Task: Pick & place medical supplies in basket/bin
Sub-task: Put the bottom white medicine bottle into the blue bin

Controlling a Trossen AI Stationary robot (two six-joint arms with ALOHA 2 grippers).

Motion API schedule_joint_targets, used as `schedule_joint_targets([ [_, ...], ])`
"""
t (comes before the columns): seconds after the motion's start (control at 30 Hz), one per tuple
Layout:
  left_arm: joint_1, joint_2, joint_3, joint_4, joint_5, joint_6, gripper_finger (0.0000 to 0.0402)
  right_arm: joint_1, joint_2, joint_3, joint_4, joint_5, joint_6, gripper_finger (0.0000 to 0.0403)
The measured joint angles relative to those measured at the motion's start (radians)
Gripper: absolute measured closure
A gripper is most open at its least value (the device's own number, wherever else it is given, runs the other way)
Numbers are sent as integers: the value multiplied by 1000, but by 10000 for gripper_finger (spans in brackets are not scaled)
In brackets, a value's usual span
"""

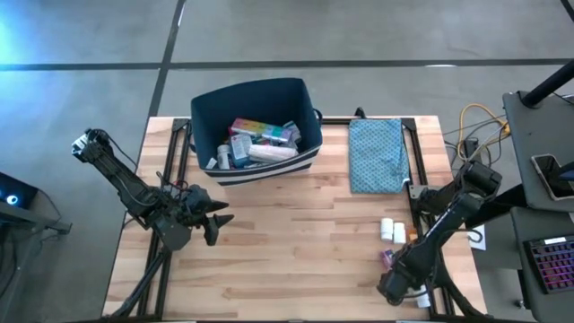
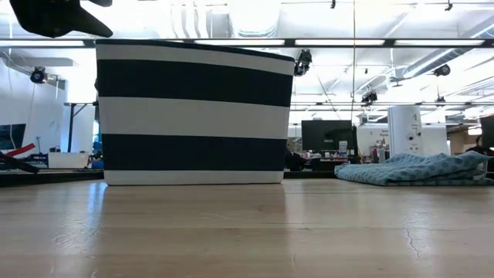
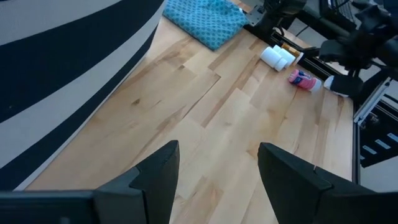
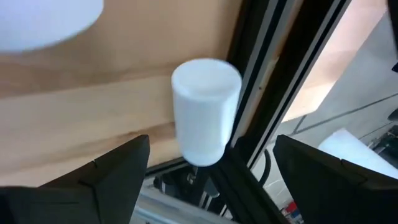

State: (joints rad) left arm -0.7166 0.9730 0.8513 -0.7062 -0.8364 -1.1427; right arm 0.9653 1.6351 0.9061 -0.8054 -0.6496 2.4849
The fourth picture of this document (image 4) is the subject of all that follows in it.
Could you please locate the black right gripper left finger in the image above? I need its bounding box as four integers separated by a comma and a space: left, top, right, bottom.
0, 134, 151, 224

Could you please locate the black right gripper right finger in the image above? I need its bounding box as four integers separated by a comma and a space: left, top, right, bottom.
273, 134, 398, 224

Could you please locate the white plastic pill bottle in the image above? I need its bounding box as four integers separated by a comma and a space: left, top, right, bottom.
170, 58, 243, 167

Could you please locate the white plate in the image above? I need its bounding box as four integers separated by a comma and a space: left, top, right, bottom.
0, 0, 105, 54

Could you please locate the white paper sheet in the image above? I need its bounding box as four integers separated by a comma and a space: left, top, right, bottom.
317, 128, 398, 180

